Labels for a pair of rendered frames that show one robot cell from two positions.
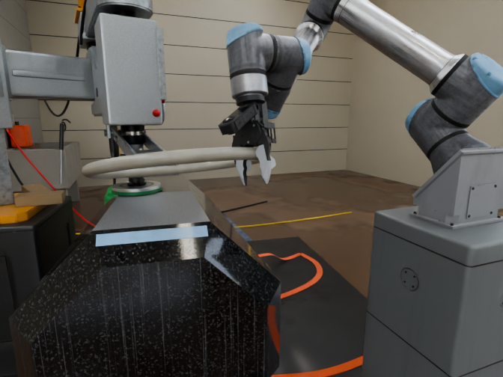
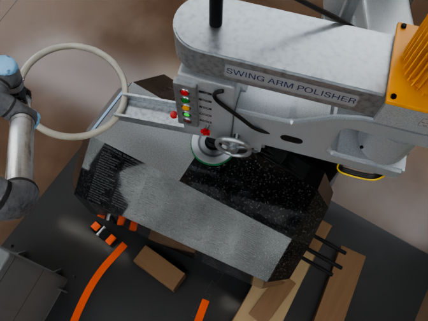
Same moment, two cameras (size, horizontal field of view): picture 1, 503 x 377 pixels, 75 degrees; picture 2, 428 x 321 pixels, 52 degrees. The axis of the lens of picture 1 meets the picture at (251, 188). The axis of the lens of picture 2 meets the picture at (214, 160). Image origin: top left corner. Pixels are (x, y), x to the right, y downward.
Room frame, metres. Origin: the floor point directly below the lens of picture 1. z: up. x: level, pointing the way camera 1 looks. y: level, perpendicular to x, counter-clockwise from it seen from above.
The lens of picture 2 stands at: (2.11, -0.11, 2.80)
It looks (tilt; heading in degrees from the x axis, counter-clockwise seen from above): 67 degrees down; 134
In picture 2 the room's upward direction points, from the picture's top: 1 degrees clockwise
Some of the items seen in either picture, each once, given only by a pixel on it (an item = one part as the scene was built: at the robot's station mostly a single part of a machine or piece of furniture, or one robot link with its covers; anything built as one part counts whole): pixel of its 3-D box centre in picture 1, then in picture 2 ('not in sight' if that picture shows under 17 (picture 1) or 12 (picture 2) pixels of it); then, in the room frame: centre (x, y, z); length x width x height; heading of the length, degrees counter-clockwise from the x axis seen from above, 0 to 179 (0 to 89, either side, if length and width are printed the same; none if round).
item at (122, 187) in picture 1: (137, 185); (213, 142); (1.48, 0.53, 0.90); 0.21 x 0.21 x 0.01
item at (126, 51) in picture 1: (126, 80); (235, 95); (1.55, 0.56, 1.37); 0.36 x 0.22 x 0.45; 30
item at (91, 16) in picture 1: (111, 23); (325, 65); (1.79, 0.70, 1.66); 0.96 x 0.25 x 0.17; 30
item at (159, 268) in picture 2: not in sight; (160, 268); (1.59, -0.02, 0.07); 0.30 x 0.12 x 0.12; 10
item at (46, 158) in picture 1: (49, 178); not in sight; (4.25, 2.63, 0.43); 1.30 x 0.62 x 0.86; 21
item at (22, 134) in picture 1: (22, 135); not in sight; (4.06, 2.78, 1.00); 0.50 x 0.22 x 0.33; 21
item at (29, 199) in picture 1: (40, 198); not in sight; (1.61, 1.06, 0.81); 0.20 x 0.10 x 0.05; 112
